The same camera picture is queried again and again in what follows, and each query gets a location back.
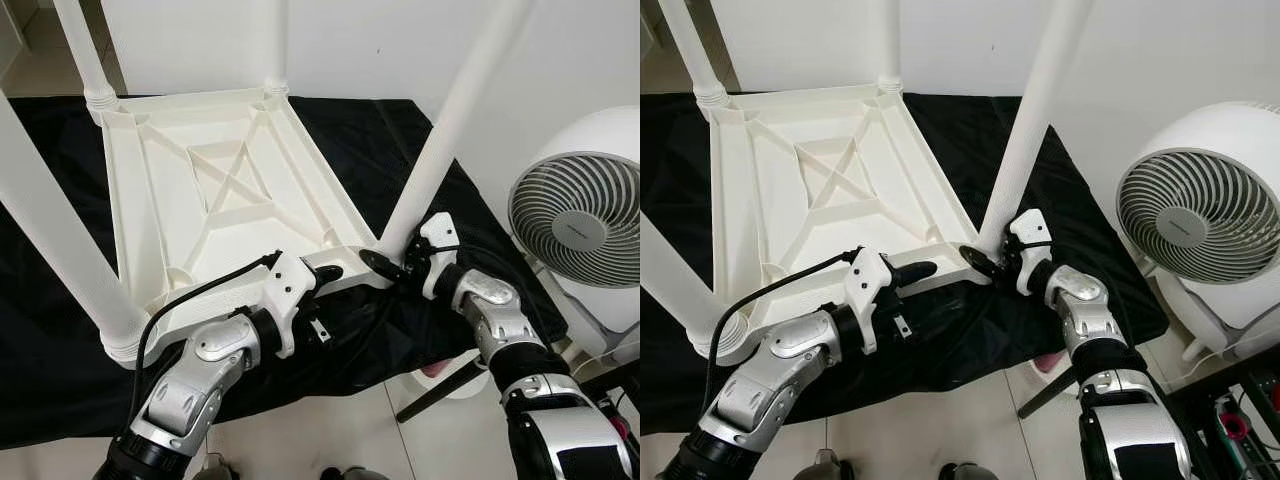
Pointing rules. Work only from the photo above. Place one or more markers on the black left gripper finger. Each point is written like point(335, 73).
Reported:
point(328, 272)
point(915, 270)

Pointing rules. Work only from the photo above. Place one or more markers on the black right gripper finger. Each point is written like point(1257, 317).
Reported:
point(380, 263)
point(980, 260)

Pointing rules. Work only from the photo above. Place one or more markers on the white plastic table top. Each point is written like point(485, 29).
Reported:
point(780, 200)
point(170, 200)

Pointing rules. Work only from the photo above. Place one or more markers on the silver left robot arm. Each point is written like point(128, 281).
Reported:
point(190, 390)
point(770, 380)

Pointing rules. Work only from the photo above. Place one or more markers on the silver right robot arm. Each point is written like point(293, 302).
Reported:
point(500, 320)
point(1090, 310)

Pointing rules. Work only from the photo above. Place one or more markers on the black table cloth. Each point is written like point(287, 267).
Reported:
point(480, 220)
point(1090, 230)

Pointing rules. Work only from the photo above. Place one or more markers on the black metal table leg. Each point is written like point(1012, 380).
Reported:
point(1045, 392)
point(440, 395)

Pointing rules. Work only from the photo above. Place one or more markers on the white round stand base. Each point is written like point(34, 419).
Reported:
point(470, 387)

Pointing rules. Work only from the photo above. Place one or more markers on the grey right robot leg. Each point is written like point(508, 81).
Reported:
point(965, 472)
point(350, 473)

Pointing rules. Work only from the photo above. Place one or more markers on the grey robot leg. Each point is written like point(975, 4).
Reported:
point(215, 468)
point(965, 472)
point(825, 468)
point(350, 473)

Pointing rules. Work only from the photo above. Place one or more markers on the white round fan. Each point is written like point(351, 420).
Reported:
point(575, 225)
point(1185, 220)

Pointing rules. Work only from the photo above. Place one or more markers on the grey left robot leg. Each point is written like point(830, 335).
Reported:
point(215, 468)
point(825, 468)

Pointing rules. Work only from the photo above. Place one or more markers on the white grey floor appliance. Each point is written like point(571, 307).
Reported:
point(1230, 320)
point(600, 320)

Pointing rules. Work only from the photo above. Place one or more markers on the black low shelf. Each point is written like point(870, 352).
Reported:
point(1230, 400)
point(612, 385)

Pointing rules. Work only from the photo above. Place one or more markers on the grey pink hair dryer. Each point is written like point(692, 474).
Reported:
point(1235, 425)

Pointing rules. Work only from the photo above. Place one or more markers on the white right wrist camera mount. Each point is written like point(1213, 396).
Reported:
point(435, 240)
point(1030, 235)

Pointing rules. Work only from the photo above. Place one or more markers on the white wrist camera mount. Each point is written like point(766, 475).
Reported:
point(1030, 235)
point(435, 240)
point(865, 280)
point(290, 285)

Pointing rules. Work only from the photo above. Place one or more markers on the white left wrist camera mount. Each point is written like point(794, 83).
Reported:
point(290, 285)
point(865, 280)

